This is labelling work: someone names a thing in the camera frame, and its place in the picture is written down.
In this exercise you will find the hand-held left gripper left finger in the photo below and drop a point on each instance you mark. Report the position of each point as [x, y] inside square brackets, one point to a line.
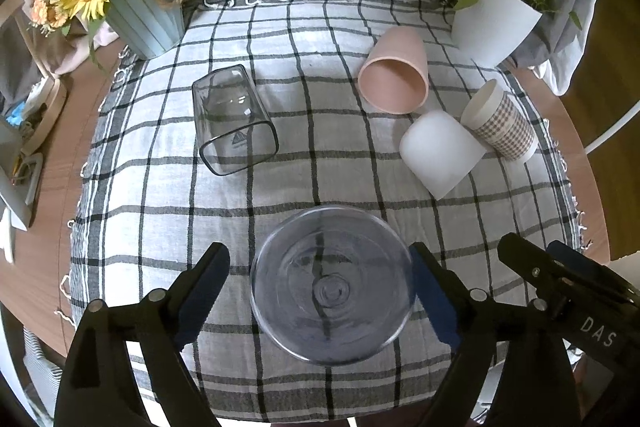
[196, 302]

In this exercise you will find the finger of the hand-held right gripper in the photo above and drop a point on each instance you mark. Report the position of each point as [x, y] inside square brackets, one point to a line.
[590, 269]
[525, 264]

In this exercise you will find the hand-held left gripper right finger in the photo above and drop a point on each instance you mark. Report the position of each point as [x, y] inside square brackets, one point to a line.
[434, 302]

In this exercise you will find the round clear glass cup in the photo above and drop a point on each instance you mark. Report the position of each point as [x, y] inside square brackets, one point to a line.
[331, 284]

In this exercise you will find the white cup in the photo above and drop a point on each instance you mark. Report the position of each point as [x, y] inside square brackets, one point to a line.
[440, 152]

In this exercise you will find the brown checkered paper cup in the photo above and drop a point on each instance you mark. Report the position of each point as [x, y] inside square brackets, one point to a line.
[502, 119]

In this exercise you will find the square clear plastic cup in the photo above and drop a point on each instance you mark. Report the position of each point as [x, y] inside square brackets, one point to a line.
[231, 119]

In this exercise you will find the pink cup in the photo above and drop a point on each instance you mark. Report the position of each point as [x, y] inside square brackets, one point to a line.
[395, 69]

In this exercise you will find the white paper sheet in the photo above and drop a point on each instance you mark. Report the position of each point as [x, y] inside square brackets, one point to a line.
[627, 267]

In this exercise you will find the black white checkered tablecloth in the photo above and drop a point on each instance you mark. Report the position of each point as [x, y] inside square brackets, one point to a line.
[350, 179]

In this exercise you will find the white ribbed heater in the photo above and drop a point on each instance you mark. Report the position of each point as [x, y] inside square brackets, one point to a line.
[42, 369]

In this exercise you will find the white stand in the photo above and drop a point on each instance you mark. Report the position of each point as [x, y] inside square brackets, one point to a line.
[22, 194]

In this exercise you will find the round wooden tray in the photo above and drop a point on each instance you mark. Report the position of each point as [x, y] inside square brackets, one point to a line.
[47, 114]

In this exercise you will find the white plant pot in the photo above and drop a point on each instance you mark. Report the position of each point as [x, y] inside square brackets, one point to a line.
[487, 24]

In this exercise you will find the light blue ribbed flowerpot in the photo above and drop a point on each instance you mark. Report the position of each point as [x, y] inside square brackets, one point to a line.
[147, 14]

